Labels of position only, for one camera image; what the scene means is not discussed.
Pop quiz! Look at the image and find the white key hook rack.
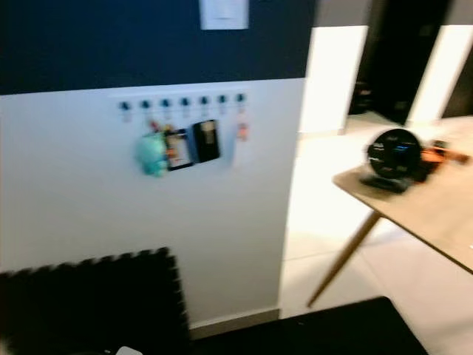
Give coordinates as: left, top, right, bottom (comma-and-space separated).
111, 87, 248, 123

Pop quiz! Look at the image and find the black foam puzzle mat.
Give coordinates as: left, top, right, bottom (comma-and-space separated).
0, 248, 191, 355

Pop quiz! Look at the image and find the black leather key pouch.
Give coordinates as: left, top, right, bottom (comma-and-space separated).
192, 119, 221, 164

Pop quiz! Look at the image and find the black floor mat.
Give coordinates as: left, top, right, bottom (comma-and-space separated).
190, 296, 429, 355

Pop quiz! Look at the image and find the black round fan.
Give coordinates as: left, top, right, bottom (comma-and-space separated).
361, 128, 426, 195

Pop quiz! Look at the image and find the orange black battery pack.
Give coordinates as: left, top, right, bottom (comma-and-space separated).
421, 139, 446, 165

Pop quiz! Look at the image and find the wooden table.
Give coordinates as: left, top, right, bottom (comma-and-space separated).
307, 115, 473, 310

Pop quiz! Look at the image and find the teal plush keychain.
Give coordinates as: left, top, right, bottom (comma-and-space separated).
135, 133, 169, 178

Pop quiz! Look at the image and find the black white card keychain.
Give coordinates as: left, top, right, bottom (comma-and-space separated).
163, 127, 194, 172

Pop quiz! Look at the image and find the orange tag keychain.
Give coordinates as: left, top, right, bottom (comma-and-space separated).
235, 111, 249, 143

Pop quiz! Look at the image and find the white light switch plate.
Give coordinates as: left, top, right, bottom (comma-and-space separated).
200, 0, 250, 31

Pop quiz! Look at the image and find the orange handled tool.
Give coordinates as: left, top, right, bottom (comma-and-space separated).
445, 149, 472, 165

